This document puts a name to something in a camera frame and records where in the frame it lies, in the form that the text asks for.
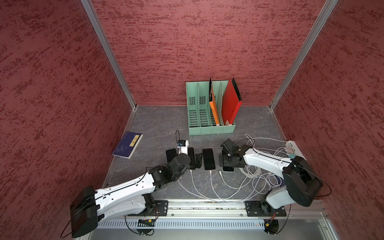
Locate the green file organizer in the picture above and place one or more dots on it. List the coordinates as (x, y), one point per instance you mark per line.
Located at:
(200, 118)

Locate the red folder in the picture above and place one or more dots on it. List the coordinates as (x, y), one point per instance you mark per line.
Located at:
(231, 102)

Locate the left purple book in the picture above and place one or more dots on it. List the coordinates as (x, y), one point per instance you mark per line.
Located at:
(127, 145)

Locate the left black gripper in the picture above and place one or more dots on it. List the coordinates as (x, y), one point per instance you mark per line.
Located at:
(193, 166)

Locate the black phone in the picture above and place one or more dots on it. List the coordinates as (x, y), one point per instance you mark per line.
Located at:
(209, 159)
(228, 169)
(191, 154)
(171, 154)

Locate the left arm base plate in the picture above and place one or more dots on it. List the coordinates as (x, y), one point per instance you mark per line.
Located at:
(160, 210)

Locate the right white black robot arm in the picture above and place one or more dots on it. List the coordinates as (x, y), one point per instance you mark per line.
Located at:
(301, 184)

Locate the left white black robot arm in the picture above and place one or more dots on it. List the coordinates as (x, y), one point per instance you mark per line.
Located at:
(92, 207)

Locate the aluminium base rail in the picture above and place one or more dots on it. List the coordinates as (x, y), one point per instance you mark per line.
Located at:
(203, 220)

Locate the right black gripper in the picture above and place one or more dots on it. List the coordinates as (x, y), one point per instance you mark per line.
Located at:
(224, 157)

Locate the white power strip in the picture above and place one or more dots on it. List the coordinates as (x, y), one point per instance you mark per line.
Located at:
(291, 145)

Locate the grey patterned folder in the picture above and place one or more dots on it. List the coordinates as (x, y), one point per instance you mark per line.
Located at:
(219, 104)

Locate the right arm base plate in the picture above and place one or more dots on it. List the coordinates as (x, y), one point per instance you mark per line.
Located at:
(255, 208)

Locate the orange folder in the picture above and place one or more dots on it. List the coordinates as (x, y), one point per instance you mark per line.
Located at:
(213, 105)

